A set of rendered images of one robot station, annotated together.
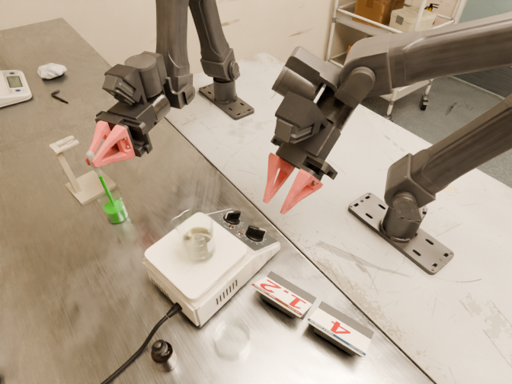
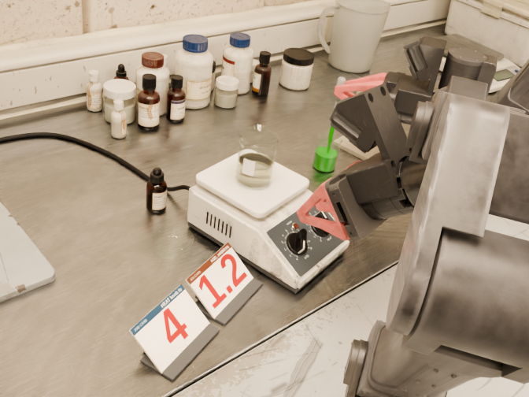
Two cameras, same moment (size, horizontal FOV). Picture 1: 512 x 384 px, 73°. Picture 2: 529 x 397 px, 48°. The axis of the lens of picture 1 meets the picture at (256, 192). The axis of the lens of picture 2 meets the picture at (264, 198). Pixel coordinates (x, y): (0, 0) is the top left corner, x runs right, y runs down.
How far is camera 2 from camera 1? 64 cm
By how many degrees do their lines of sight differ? 60
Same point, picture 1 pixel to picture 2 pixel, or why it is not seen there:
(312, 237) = (327, 335)
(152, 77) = (455, 72)
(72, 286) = (234, 150)
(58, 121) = not seen: hidden behind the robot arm
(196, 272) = (226, 178)
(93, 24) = not seen: outside the picture
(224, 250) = (255, 196)
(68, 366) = (158, 157)
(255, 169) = not seen: hidden behind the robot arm
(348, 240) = (331, 381)
